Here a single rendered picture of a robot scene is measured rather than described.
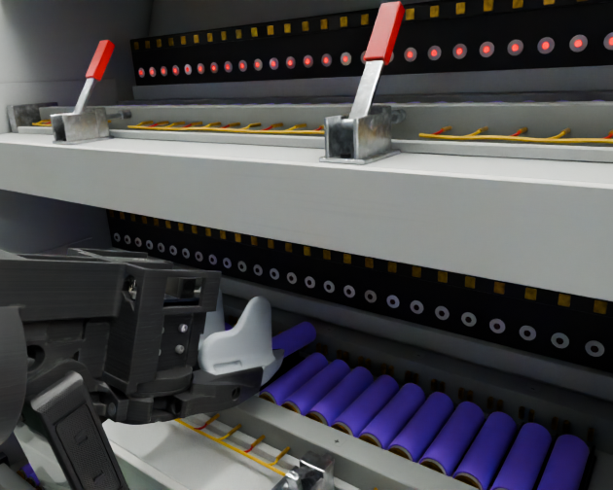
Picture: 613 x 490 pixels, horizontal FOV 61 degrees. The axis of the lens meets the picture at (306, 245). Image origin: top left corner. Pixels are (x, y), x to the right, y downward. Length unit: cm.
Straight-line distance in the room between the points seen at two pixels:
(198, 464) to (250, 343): 8
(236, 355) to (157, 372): 6
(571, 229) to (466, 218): 4
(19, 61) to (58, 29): 6
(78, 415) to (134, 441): 12
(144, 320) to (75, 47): 47
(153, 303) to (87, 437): 7
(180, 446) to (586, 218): 28
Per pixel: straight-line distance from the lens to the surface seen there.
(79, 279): 26
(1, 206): 65
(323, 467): 31
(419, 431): 35
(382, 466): 31
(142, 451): 38
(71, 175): 45
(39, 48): 67
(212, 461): 36
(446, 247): 24
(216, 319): 38
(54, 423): 27
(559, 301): 37
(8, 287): 25
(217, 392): 30
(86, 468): 29
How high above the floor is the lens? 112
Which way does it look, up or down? 2 degrees down
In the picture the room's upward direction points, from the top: 9 degrees clockwise
